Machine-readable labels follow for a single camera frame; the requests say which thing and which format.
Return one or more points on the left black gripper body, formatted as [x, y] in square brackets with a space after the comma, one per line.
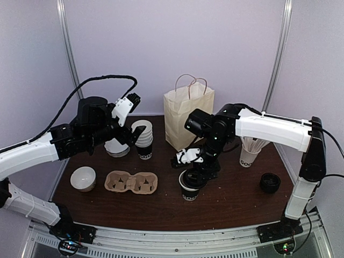
[123, 137]

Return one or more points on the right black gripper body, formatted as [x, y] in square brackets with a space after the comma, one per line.
[207, 169]

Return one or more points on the black cup lid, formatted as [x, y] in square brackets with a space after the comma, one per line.
[191, 179]

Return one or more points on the black paper coffee cup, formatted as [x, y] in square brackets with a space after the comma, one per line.
[188, 193]

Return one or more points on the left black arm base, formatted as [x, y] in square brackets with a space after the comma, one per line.
[67, 229]

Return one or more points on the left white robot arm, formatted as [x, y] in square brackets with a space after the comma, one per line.
[97, 122]

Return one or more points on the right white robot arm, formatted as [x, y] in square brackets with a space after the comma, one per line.
[241, 120]

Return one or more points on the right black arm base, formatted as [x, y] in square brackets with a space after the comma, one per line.
[277, 231]

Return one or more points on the stack of paper cups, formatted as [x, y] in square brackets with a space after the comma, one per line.
[145, 151]

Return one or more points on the white scalloped bowl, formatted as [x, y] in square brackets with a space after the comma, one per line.
[115, 149]

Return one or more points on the white cup holding straws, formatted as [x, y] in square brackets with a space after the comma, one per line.
[247, 158]

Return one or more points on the cardboard cup carrier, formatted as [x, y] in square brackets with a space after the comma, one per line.
[142, 183]

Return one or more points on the white round bowl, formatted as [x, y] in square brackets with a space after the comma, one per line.
[83, 179]

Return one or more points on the stack of black lids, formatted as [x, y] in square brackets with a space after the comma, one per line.
[270, 183]

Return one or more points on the cream paper bag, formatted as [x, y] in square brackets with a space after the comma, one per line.
[178, 104]

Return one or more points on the aluminium front rail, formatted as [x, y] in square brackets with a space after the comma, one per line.
[232, 242]

